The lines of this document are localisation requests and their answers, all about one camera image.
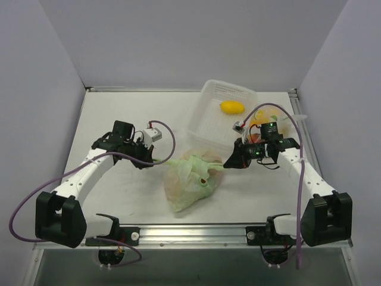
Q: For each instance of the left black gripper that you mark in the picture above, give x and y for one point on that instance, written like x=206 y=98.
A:
x=146 y=155

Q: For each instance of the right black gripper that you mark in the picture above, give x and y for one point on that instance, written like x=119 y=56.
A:
x=241 y=154

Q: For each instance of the green avocado print plastic bag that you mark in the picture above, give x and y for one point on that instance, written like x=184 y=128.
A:
x=194 y=176

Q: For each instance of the white plastic basket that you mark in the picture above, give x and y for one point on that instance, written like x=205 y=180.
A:
x=208 y=124

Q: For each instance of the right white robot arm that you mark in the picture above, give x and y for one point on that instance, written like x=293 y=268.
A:
x=323 y=214

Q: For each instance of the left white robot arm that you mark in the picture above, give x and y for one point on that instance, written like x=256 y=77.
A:
x=59 y=216

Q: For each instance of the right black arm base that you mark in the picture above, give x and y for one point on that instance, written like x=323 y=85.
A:
x=261 y=236

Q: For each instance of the yellow fake mango back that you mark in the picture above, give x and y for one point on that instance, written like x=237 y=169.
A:
x=232 y=107

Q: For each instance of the tied clear bag of fruits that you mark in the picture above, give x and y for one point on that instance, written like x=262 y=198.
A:
x=267 y=114

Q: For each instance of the aluminium right rail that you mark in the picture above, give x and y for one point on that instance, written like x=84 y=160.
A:
x=312 y=155

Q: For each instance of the aluminium rail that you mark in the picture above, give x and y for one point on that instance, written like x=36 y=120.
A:
x=167 y=235
x=312 y=155

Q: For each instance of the aluminium front rail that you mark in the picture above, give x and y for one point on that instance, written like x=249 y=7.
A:
x=167 y=235

